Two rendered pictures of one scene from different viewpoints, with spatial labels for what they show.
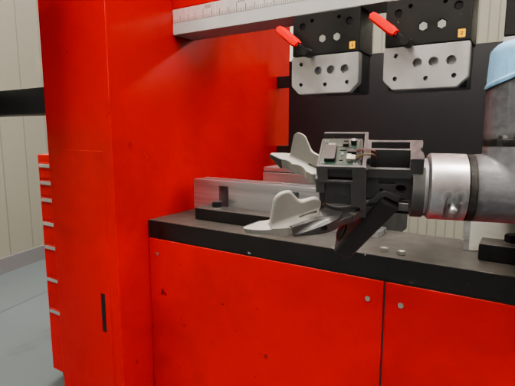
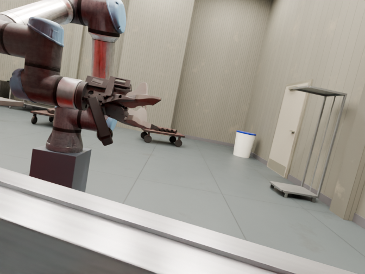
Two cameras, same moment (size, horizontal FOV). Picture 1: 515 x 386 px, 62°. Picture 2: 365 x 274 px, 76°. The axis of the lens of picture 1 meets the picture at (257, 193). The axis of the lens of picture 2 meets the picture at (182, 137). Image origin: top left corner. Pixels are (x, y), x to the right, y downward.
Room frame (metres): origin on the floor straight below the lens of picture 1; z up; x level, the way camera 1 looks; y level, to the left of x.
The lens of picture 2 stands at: (1.13, -0.15, 1.05)
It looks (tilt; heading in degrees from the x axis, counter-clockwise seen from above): 7 degrees down; 159
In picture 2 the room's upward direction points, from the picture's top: 11 degrees clockwise
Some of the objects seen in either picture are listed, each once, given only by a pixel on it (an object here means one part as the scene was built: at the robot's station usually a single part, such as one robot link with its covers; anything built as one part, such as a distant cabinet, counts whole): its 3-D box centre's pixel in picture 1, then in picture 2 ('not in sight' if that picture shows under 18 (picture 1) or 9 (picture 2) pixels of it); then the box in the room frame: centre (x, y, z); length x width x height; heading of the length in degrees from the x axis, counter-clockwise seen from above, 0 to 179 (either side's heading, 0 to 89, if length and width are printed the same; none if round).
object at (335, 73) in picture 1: (332, 55); not in sight; (0.96, -0.16, 1.26); 0.15 x 0.09 x 0.17; 58
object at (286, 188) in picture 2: not in sight; (304, 143); (-1.74, 3.06, 0.88); 0.65 x 0.53 x 1.75; 72
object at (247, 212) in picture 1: (250, 217); not in sight; (1.01, 0.02, 0.89); 0.30 x 0.05 x 0.03; 58
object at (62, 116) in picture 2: not in sight; (71, 112); (-0.01, -0.26, 0.94); 0.13 x 0.12 x 0.14; 71
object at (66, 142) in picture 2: not in sight; (65, 137); (-0.01, -0.26, 0.82); 0.15 x 0.15 x 0.10
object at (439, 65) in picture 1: (429, 45); not in sight; (0.85, -0.33, 1.26); 0.15 x 0.09 x 0.17; 58
